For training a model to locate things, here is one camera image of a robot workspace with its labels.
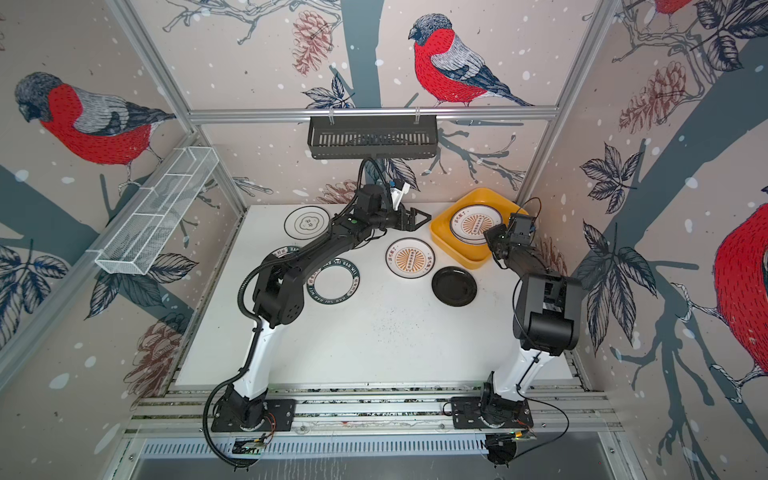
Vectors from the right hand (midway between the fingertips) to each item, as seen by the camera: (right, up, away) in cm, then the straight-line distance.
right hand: (487, 232), depth 97 cm
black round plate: (-10, -19, +2) cm, 22 cm away
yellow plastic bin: (-6, -8, +3) cm, 10 cm away
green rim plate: (-73, -7, +10) cm, 74 cm away
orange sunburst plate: (-25, -9, +8) cm, 28 cm away
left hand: (-22, +5, -10) cm, 25 cm away
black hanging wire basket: (-38, +35, +10) cm, 53 cm away
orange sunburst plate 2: (-4, +3, +9) cm, 10 cm away
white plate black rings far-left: (-66, +4, +21) cm, 70 cm away
